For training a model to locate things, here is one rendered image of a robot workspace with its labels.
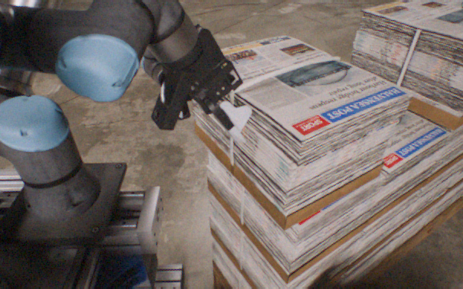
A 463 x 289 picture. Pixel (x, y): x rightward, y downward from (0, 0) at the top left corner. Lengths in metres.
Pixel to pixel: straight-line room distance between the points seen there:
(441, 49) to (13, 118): 1.00
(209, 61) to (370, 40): 0.71
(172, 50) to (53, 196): 0.41
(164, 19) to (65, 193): 0.43
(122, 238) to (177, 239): 0.91
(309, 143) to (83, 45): 0.34
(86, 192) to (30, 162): 0.13
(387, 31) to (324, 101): 0.54
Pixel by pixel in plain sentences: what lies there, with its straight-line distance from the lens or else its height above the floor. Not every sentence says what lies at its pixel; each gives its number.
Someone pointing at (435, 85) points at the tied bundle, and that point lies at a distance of 1.07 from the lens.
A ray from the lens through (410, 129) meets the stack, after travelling 1.04.
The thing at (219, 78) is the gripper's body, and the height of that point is 1.12.
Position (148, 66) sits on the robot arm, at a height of 0.90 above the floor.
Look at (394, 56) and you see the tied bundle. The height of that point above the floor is 0.97.
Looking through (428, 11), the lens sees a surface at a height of 1.07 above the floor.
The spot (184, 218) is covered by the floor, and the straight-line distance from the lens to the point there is 1.75.
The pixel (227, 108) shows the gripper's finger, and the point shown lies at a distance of 0.56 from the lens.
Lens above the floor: 1.37
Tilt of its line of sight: 39 degrees down
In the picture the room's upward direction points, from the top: straight up
